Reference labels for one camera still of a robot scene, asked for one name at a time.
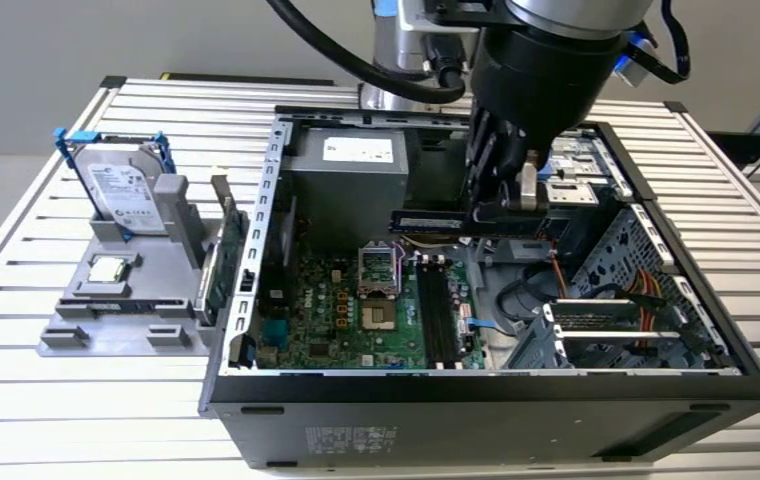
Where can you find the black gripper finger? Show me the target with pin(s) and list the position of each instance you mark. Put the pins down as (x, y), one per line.
(487, 170)
(528, 185)

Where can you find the blue RAM stick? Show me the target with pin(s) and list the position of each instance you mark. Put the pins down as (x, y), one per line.
(427, 222)

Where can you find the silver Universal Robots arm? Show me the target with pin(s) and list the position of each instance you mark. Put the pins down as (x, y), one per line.
(567, 15)

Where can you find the black RAM slot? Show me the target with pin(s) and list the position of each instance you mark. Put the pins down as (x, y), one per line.
(448, 310)
(432, 310)

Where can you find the silver metal drive cage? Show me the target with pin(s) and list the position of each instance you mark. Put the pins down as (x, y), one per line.
(574, 195)

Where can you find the grey power supply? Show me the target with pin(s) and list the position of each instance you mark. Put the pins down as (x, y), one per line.
(347, 200)

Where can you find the thin locking lever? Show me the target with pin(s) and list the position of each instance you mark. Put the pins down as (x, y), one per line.
(399, 272)

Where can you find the grey disk bay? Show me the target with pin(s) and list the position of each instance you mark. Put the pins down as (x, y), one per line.
(594, 312)

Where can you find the CPU socket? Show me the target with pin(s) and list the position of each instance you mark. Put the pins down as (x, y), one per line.
(380, 315)

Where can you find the green motherboard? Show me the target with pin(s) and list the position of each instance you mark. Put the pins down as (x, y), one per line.
(313, 320)

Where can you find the green graphics card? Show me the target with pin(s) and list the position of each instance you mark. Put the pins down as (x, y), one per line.
(223, 270)

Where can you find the blue expansion slot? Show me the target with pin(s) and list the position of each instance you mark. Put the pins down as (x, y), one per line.
(275, 334)

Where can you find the black PC case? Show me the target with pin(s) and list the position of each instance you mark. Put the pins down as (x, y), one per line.
(487, 430)

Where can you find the grey parts rack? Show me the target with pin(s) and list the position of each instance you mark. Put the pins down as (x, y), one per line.
(153, 270)

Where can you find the hard disk in blue carrier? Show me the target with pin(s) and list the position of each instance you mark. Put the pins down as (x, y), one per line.
(120, 190)

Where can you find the silver CPU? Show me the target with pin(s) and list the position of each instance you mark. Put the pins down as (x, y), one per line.
(106, 271)

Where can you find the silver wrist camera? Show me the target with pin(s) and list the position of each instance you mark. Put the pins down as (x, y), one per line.
(413, 20)
(640, 65)

